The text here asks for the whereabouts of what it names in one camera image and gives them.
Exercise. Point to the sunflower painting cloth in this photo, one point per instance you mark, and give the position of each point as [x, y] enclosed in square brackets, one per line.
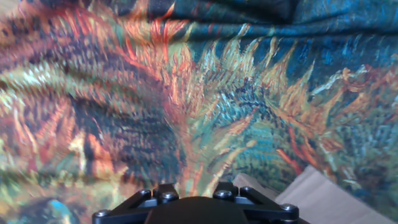
[186, 93]

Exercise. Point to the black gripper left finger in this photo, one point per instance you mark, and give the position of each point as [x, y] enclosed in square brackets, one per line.
[124, 215]

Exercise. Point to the brown cardboard box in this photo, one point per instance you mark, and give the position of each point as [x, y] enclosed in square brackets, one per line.
[326, 202]

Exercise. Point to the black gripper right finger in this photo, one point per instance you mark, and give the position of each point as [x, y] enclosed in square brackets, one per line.
[273, 214]

